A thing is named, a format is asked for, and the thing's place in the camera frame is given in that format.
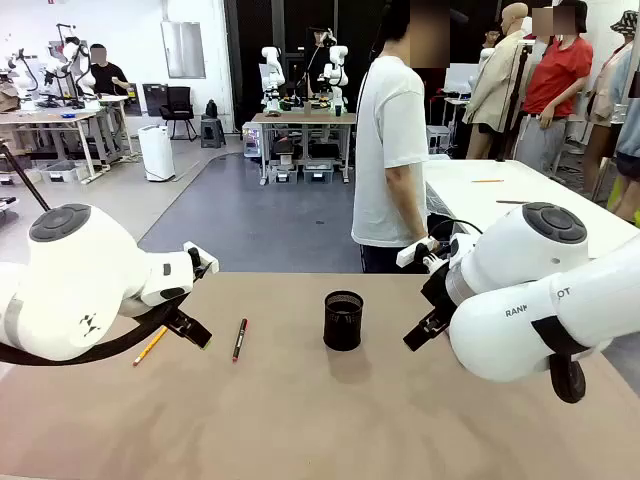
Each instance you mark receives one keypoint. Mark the long wooden desk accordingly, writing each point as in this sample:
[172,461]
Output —
[40,118]

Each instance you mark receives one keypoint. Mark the computer case with lights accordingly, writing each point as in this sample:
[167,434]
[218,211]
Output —
[251,142]

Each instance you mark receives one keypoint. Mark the workbench with aluminium legs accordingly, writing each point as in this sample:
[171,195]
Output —
[300,118]

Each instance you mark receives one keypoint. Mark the person in red shirt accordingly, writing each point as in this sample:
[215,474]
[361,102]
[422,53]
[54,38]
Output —
[560,75]

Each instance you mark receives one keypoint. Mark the yellow pencil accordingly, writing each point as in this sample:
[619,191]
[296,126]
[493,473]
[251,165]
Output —
[150,346]
[487,180]

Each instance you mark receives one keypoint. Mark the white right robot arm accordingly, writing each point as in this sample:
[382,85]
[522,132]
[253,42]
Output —
[525,260]

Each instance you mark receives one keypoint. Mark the black office chair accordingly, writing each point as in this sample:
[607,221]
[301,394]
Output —
[177,102]

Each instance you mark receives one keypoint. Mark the white air purifier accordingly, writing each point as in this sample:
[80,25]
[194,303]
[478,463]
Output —
[156,155]

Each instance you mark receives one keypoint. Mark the black tripod stand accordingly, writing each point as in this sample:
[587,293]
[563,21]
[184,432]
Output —
[25,180]

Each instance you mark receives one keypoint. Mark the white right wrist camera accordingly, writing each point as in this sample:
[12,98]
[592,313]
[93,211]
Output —
[412,252]

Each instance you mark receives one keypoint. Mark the black mesh pen holder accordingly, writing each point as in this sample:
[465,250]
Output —
[342,330]

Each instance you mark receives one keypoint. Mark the white table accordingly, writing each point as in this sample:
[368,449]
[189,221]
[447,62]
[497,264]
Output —
[465,170]

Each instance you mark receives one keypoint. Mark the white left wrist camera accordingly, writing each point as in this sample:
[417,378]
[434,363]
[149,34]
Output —
[214,263]

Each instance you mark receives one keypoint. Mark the white robot on desk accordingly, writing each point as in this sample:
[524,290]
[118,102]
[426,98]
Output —
[70,52]

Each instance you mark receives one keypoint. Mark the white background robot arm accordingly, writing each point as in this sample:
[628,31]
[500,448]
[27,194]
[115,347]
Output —
[337,57]
[271,57]

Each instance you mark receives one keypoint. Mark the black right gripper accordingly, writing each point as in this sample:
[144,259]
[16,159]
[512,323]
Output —
[440,292]

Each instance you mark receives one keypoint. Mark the grey wall panel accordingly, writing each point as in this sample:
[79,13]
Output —
[182,50]

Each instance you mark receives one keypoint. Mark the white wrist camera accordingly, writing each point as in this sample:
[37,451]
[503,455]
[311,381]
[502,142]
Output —
[412,252]
[214,263]

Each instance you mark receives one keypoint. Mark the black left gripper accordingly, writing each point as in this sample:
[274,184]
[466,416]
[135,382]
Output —
[199,264]

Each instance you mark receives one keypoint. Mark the grey storage bin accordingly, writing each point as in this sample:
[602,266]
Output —
[282,176]
[62,172]
[318,175]

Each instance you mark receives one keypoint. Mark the person's right forearm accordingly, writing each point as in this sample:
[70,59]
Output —
[405,205]

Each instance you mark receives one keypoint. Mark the grey step stool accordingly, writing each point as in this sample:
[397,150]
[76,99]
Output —
[213,132]

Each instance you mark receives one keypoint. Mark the person in black shirt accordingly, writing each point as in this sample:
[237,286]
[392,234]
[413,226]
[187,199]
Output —
[107,77]

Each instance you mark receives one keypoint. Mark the person in white t-shirt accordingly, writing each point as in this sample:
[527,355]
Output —
[385,150]

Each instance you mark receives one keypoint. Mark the mannequin with bucket hat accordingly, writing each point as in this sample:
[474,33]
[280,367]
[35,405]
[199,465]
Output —
[607,90]

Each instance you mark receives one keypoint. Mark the maroon pen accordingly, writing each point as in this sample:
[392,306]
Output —
[512,202]

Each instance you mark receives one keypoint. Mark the black marker with red cap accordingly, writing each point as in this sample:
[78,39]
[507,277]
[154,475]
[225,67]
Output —
[239,341]

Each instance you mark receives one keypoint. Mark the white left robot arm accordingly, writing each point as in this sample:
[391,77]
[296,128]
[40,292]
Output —
[75,280]

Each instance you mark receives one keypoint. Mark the mannequin in beige jacket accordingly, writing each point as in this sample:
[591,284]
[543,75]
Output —
[492,85]

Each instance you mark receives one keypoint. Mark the black bag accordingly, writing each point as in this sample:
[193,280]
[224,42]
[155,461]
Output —
[211,109]

